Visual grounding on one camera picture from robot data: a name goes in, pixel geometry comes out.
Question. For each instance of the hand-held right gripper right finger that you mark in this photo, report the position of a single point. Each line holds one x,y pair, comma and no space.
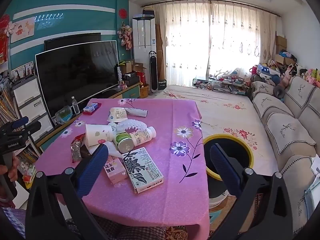
225,170

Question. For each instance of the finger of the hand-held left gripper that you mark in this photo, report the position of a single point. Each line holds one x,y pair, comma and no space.
20,123
33,128

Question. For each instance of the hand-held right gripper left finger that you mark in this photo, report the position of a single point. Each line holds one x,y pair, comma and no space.
93,170

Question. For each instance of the brown plastic tray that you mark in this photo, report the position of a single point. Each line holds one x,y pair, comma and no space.
86,153

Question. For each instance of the pink carton box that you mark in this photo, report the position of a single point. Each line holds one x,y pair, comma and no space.
116,172

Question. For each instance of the black yellow-rimmed trash bin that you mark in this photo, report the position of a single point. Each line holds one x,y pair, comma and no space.
241,152

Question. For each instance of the red snack wrapper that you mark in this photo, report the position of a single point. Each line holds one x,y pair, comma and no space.
76,150

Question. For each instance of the white paper cup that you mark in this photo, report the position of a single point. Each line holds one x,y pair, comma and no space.
97,135

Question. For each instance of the clear jar with green band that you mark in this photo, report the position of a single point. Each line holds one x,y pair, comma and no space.
123,142

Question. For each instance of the white green floral box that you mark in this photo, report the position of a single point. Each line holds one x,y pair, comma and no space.
142,170

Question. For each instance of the white foam fruit net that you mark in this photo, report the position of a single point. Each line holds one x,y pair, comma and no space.
132,125

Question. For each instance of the white yogurt cup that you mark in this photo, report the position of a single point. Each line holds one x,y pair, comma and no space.
117,115

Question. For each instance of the white green coconut water bottle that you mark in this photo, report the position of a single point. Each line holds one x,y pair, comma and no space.
143,135

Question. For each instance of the white toothpaste tube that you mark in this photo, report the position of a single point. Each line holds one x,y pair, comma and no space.
137,113

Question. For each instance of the person's left hand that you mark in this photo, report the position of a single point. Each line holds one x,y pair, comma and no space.
13,167

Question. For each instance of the shelf of colourful books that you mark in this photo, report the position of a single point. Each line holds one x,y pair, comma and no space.
5,107

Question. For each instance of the white plastic bucket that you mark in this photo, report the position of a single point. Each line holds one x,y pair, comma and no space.
217,200

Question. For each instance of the white drawer cabinet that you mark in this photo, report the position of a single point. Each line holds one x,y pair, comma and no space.
30,92

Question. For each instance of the clear plastic container with greens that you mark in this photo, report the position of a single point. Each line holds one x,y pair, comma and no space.
63,116

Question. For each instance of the clear water bottle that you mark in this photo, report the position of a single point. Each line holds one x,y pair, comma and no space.
75,107

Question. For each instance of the pink floral tablecloth table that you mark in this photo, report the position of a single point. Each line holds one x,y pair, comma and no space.
170,180

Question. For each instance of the small blue white box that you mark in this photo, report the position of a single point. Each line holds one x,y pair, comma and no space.
90,107

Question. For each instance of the red tray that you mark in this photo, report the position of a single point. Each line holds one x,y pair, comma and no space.
97,109

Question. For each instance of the large curved television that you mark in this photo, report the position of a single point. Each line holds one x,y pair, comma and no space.
75,77

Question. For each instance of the person's plaid trousers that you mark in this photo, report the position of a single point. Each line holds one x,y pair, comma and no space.
125,230

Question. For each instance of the beige sofa with deer covers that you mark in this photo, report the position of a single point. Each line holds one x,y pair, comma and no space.
282,130

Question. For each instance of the patterned rug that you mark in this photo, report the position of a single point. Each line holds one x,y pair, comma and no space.
175,232

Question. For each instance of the person's purple checkered garment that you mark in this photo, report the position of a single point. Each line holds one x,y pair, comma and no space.
12,225

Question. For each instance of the teal wooden television stand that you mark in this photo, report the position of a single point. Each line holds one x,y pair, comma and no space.
131,93

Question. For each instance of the cluttered glass coffee table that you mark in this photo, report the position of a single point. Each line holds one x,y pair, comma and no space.
220,83

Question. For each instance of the white papers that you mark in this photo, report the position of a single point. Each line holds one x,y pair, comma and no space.
315,166

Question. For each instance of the wicker basket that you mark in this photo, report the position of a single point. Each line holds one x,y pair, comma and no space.
144,92

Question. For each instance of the grey neck pillow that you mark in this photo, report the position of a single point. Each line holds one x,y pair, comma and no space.
278,91

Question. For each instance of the small black television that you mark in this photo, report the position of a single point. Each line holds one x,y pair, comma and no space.
70,39

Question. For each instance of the black shuttlecock tube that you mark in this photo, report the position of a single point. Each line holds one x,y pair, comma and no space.
118,75

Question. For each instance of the black storage box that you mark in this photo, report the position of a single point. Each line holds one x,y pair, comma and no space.
130,78

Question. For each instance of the red bag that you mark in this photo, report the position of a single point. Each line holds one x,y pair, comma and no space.
142,78

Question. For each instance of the small black printed box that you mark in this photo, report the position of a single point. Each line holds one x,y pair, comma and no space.
162,84

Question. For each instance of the blue star print plush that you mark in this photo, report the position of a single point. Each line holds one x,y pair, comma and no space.
266,71

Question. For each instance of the open cardboard box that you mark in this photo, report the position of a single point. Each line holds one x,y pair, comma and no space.
138,67
127,67

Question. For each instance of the black tower fan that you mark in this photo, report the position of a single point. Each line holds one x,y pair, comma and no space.
153,72

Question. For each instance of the cardboard box with clothes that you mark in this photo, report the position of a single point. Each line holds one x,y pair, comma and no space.
282,58

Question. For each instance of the pile of plush toys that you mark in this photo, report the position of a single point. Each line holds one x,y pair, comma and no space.
312,76

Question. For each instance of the hanging artificial flower decoration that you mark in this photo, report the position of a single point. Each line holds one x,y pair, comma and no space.
125,36

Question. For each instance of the brown cardboard panel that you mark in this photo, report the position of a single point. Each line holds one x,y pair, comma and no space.
160,55

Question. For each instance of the sheer embroidered curtains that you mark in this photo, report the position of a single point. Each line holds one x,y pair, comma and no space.
190,42

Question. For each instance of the closed cardboard box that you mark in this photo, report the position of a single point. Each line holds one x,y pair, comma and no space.
281,40
281,49

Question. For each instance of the white standing air conditioner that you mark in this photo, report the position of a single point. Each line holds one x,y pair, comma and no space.
142,35

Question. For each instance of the curtain rod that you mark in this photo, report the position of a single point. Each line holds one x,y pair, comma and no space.
270,12

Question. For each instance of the photo frame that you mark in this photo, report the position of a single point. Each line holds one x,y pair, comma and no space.
23,70

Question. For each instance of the red wall hanging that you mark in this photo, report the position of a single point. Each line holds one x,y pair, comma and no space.
3,42

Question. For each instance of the cartoon wall picture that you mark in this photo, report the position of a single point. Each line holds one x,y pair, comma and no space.
22,30

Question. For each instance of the round red wall ornament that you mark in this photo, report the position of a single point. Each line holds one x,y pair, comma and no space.
122,13

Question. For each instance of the white wall vent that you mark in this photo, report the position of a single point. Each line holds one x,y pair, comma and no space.
297,0

